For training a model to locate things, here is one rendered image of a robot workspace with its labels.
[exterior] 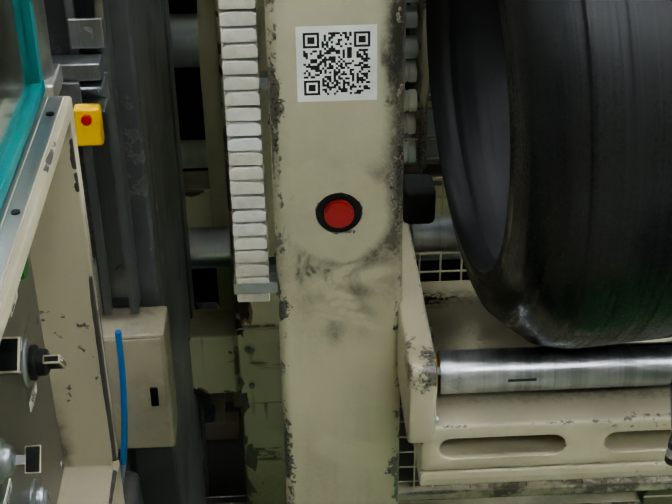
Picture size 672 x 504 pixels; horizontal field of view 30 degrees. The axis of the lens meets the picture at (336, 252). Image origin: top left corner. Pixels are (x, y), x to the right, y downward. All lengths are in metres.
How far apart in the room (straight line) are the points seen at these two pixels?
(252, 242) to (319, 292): 0.09
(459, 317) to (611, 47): 0.60
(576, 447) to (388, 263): 0.27
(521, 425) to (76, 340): 0.46
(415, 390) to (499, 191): 0.37
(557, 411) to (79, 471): 0.48
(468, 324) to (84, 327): 0.58
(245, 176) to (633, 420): 0.46
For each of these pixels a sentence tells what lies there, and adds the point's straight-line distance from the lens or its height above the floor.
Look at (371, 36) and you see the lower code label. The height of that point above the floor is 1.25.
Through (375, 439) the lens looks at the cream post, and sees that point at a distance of 1.42.
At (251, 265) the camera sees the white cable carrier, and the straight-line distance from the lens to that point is 1.29.
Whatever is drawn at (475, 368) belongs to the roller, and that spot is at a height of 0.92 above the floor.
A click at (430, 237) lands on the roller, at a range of 1.51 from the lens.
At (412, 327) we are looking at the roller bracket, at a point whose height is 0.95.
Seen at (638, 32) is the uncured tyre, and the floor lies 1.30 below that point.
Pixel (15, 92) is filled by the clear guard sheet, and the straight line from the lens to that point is 0.95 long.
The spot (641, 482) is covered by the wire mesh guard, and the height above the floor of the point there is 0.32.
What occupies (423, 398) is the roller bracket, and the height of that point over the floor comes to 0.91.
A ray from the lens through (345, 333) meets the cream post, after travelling 1.33.
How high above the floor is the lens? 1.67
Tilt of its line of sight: 31 degrees down
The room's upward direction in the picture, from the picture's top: 1 degrees counter-clockwise
